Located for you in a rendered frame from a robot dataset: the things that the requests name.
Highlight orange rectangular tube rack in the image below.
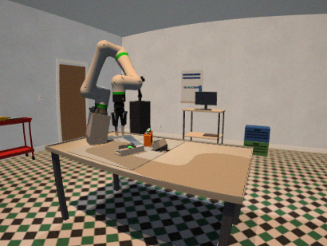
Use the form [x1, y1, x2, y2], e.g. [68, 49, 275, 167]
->
[144, 131, 152, 146]

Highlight white button panel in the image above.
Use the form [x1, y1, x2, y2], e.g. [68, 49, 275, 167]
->
[152, 138, 169, 152]

